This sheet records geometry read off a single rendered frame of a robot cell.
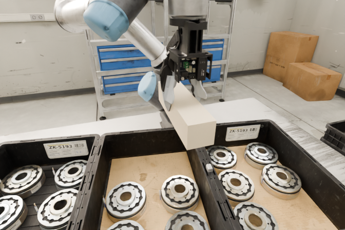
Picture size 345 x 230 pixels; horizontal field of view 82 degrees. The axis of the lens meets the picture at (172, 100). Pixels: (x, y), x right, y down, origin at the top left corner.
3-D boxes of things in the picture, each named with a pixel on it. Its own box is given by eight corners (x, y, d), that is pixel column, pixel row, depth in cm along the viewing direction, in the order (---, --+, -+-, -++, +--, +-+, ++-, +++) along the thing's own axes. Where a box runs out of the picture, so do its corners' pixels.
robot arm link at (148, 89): (152, 107, 96) (130, 91, 90) (167, 84, 99) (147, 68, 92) (163, 112, 86) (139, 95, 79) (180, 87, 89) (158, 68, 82)
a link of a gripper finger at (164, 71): (156, 91, 45) (167, 53, 42) (155, 88, 46) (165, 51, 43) (175, 93, 47) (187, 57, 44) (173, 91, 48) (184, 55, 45)
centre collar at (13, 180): (16, 172, 59) (15, 171, 59) (34, 170, 60) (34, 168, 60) (7, 186, 55) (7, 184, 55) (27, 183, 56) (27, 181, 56)
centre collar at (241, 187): (224, 177, 58) (224, 175, 57) (240, 175, 58) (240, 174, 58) (229, 191, 53) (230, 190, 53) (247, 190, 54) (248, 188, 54)
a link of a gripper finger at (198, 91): (203, 116, 47) (194, 82, 42) (193, 104, 52) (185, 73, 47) (215, 111, 47) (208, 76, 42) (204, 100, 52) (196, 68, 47)
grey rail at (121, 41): (87, 44, 214) (87, 40, 212) (227, 36, 259) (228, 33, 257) (87, 46, 205) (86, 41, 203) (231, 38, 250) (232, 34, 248)
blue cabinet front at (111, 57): (104, 94, 236) (96, 45, 211) (163, 87, 255) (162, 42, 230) (104, 95, 234) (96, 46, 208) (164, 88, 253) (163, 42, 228)
